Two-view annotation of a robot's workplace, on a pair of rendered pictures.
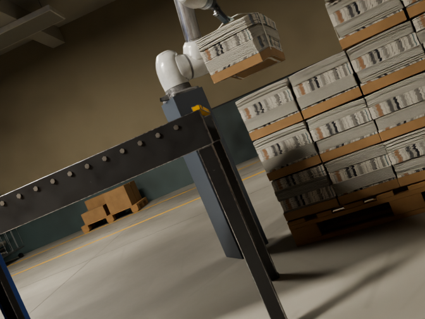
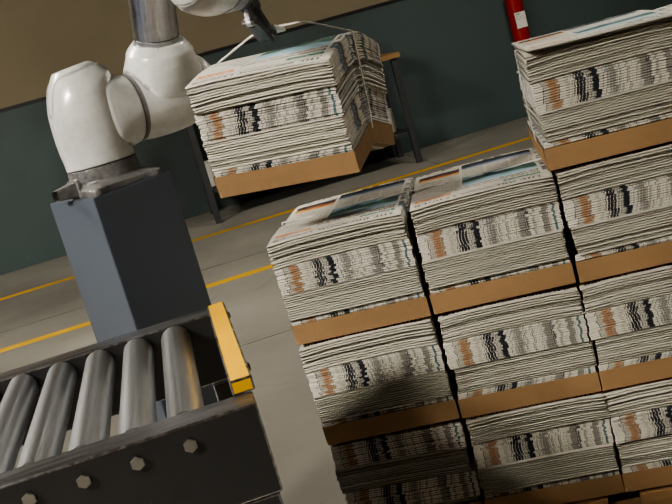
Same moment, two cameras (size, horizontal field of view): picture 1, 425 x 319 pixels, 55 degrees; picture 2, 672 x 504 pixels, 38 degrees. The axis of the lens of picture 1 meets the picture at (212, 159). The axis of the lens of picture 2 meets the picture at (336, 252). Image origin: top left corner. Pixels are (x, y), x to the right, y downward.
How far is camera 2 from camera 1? 0.55 m
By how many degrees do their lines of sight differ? 17
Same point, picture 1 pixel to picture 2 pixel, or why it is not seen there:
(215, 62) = (234, 149)
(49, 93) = not seen: outside the picture
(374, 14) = (633, 107)
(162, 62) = (71, 99)
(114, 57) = not seen: outside the picture
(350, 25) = (574, 118)
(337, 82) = (524, 244)
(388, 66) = (644, 229)
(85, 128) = not seen: outside the picture
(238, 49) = (300, 129)
